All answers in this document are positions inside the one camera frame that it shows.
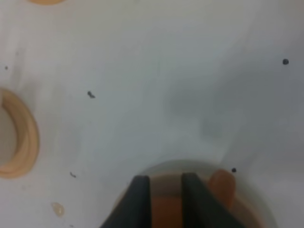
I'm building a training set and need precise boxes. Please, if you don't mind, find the white near teacup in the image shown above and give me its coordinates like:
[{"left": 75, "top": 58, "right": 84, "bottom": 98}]
[{"left": 0, "top": 90, "right": 17, "bottom": 166}]

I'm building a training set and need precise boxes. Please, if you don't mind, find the orange coaster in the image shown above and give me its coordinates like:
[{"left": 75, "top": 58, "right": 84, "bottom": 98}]
[
  {"left": 0, "top": 88, "right": 39, "bottom": 179},
  {"left": 29, "top": 0, "right": 64, "bottom": 5}
]

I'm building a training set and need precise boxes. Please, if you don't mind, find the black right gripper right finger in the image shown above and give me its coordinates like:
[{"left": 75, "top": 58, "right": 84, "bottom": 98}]
[{"left": 181, "top": 173, "right": 244, "bottom": 228}]

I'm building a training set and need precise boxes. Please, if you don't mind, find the orange near coaster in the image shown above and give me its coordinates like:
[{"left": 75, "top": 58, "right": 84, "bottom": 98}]
[{"left": 0, "top": 88, "right": 39, "bottom": 179}]

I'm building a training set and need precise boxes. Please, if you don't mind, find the brown clay teapot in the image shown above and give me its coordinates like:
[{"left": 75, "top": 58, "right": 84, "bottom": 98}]
[{"left": 151, "top": 170, "right": 242, "bottom": 228}]

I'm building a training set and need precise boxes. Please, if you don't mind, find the beige teapot saucer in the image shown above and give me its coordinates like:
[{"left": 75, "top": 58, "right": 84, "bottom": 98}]
[{"left": 139, "top": 160, "right": 278, "bottom": 228}]

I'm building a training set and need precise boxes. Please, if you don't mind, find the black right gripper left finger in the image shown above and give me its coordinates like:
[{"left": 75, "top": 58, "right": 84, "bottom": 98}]
[{"left": 101, "top": 176, "right": 152, "bottom": 228}]

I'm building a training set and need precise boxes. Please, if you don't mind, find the orange far coaster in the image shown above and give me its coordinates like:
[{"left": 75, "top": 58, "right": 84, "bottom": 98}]
[{"left": 29, "top": 0, "right": 64, "bottom": 5}]

